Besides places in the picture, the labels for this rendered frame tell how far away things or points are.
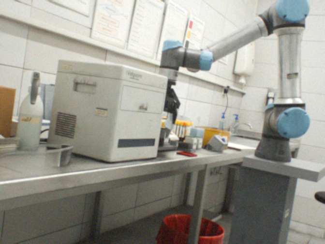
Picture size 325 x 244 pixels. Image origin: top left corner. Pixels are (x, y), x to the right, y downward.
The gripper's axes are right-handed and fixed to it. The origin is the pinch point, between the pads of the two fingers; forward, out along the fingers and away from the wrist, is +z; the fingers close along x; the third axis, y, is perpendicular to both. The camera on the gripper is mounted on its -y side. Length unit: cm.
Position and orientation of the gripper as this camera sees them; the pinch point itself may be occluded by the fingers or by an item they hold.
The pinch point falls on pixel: (162, 132)
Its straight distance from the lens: 144.6
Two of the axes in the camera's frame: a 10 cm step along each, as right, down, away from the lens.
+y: -5.0, -0.3, -8.7
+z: -1.5, 9.9, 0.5
